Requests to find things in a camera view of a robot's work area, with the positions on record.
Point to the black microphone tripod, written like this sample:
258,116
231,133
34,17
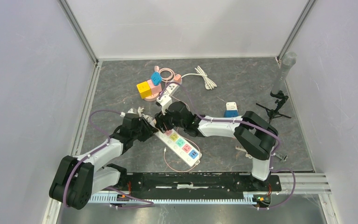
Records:
281,99

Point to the white square plug adapter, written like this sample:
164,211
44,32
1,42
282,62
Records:
231,107

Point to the small white power strip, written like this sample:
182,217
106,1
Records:
171,88

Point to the white comb-like part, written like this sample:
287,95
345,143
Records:
240,148

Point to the grey microphone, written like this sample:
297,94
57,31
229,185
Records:
287,62

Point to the pink round socket stack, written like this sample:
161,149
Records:
155,91

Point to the large white power strip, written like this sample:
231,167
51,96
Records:
186,150

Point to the salmon plug on strip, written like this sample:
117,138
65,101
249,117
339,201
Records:
177,78

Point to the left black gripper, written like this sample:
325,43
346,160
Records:
148,129

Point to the blue cube socket adapter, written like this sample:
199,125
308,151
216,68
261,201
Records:
230,113

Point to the light blue plug adapter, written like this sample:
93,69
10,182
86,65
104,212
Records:
156,78

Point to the white cable duct strip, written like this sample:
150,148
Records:
116,198

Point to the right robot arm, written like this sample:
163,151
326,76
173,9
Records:
255,135

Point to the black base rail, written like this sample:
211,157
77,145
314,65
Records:
198,185

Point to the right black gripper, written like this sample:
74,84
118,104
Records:
160,119

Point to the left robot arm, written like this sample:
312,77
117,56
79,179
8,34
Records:
78,178

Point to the yellow cube adapter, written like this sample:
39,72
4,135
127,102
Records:
144,89

